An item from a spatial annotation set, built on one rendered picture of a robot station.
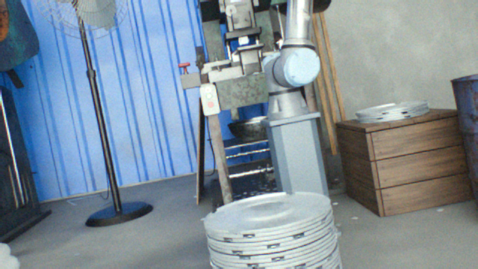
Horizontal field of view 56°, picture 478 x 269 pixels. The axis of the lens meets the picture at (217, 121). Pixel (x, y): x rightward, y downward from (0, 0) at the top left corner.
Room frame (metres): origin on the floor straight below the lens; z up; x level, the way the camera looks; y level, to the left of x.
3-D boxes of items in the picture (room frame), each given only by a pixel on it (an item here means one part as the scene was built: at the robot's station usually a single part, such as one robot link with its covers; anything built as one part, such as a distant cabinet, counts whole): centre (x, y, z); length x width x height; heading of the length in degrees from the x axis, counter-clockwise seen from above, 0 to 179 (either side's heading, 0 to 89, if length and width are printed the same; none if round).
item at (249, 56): (2.28, -0.22, 0.72); 0.25 x 0.14 x 0.14; 1
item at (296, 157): (1.66, -0.26, 0.23); 0.19 x 0.19 x 0.45; 4
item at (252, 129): (2.46, -0.22, 0.36); 0.34 x 0.34 x 0.10
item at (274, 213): (1.02, -0.07, 0.29); 0.29 x 0.29 x 0.01
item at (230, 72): (2.46, -0.22, 0.68); 0.45 x 0.30 x 0.06; 91
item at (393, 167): (1.90, -0.73, 0.18); 0.40 x 0.38 x 0.35; 1
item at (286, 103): (1.66, -0.26, 0.50); 0.15 x 0.15 x 0.10
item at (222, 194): (2.60, 0.05, 0.45); 0.92 x 0.12 x 0.90; 1
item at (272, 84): (1.66, -0.26, 0.62); 0.13 x 0.12 x 0.14; 15
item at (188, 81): (2.22, 0.09, 0.62); 0.10 x 0.06 x 0.20; 91
